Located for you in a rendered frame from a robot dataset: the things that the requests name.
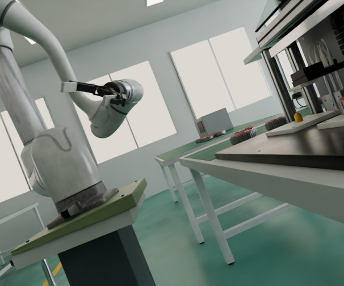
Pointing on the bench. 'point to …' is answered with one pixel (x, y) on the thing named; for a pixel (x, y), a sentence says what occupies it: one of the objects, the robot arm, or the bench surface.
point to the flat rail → (315, 18)
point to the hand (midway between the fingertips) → (84, 93)
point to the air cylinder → (337, 96)
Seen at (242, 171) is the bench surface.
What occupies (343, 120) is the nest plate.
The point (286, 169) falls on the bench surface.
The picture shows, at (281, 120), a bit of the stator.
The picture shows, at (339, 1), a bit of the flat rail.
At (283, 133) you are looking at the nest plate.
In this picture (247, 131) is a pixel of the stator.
